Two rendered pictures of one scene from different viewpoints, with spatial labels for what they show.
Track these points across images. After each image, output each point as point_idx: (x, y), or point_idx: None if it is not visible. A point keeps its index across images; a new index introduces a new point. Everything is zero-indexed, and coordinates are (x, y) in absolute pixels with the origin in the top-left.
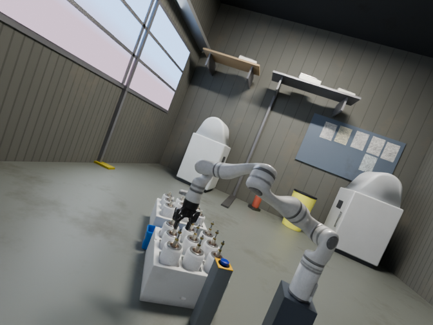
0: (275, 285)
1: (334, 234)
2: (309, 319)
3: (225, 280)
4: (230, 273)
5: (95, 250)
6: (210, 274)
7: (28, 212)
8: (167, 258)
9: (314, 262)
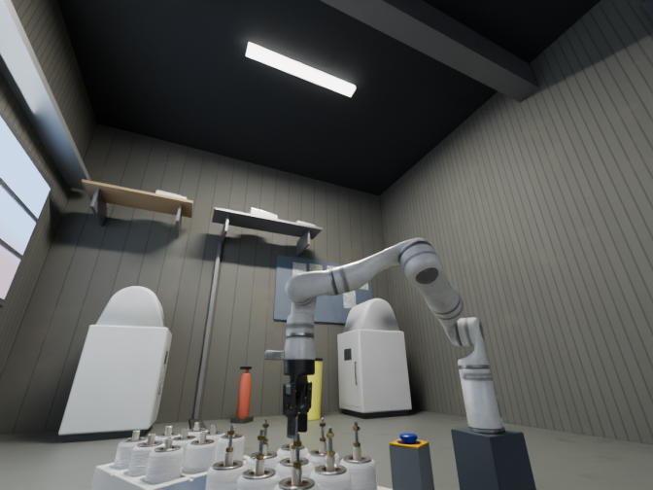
0: (390, 486)
1: (478, 319)
2: (522, 448)
3: (429, 470)
4: (429, 450)
5: None
6: (400, 480)
7: None
8: None
9: (482, 365)
